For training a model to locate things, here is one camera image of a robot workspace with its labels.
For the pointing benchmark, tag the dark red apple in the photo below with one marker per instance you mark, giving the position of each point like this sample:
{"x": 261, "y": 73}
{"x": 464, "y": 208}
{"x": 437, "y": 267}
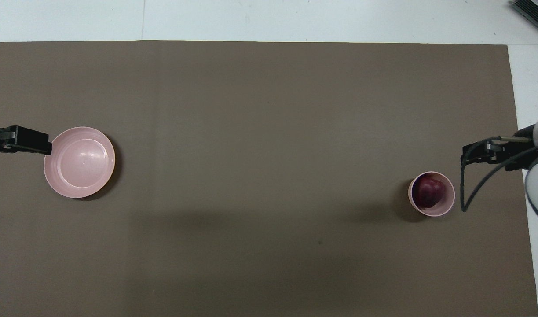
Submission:
{"x": 428, "y": 191}

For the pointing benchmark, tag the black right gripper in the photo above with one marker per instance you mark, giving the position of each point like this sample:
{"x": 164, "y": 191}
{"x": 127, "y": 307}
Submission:
{"x": 521, "y": 154}

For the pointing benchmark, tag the pink plate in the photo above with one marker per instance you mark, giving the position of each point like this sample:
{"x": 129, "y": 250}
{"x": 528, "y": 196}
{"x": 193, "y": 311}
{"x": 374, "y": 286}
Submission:
{"x": 79, "y": 162}

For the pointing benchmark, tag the pink bowl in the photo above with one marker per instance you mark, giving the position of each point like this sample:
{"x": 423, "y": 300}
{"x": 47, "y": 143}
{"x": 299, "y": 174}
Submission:
{"x": 448, "y": 193}

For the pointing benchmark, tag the dark ribbed device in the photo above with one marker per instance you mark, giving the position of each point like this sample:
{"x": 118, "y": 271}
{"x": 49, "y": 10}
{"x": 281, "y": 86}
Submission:
{"x": 535, "y": 13}

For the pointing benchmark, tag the brown table mat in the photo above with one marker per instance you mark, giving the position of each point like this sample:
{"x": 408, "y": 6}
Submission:
{"x": 268, "y": 110}

